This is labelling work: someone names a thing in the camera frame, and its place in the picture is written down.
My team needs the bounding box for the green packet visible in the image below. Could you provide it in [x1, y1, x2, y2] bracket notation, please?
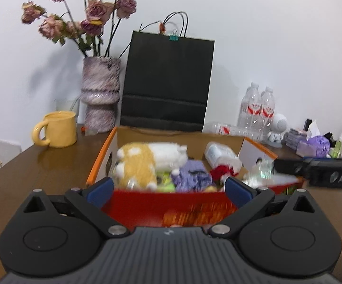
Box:
[156, 172, 176, 192]

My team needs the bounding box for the white robot figurine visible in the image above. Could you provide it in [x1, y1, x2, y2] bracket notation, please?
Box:
[267, 113, 288, 148]

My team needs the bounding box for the stack of purple packets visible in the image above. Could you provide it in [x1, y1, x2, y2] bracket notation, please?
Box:
[286, 128, 307, 150]

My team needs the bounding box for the purple mottled ceramic vase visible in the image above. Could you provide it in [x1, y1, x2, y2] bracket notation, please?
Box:
[80, 56, 122, 133]

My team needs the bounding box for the white plastic bottle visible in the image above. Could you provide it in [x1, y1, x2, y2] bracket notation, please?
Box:
[204, 141, 242, 173]

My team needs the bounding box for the black paper bag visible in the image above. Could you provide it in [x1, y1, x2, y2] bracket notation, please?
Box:
[120, 11, 215, 133]

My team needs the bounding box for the crushed red-label water bottle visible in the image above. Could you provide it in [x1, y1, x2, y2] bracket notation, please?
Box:
[203, 121, 263, 139]

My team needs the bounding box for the small clear glass cup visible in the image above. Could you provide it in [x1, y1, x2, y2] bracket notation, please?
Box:
[245, 158, 275, 187]

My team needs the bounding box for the purple knitted cloth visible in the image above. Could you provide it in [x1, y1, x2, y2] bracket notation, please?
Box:
[171, 160, 213, 193]

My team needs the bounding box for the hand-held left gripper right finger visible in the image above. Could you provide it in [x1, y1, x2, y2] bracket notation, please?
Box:
[209, 176, 318, 239]

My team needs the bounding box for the tall red-label water bottle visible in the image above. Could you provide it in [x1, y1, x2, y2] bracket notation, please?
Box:
[237, 83, 262, 131]

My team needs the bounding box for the corgi plush toy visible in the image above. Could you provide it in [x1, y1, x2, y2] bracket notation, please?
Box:
[113, 142, 188, 190]

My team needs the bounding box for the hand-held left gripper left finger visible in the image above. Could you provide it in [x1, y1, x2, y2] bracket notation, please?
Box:
[23, 177, 130, 238]

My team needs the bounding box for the purple tissue pack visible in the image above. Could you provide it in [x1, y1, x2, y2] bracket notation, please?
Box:
[296, 120, 331, 158]

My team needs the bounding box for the dried rose bouquet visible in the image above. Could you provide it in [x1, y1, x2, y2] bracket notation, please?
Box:
[21, 0, 167, 58]

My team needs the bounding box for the orange-edged cardboard box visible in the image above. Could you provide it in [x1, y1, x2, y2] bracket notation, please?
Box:
[86, 126, 306, 228]

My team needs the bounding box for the small green spray bottle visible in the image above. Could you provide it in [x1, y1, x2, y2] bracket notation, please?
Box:
[331, 133, 342, 158]

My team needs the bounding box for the clear drinking glass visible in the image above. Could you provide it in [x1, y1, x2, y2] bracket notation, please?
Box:
[55, 98, 80, 125]

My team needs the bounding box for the yellow ceramic mug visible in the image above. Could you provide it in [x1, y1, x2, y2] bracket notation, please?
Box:
[31, 111, 77, 148]

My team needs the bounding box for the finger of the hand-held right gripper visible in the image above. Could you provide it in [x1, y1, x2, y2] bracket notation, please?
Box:
[273, 158, 312, 178]

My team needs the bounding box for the red and white plush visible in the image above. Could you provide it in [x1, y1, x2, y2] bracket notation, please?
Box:
[211, 166, 240, 184]

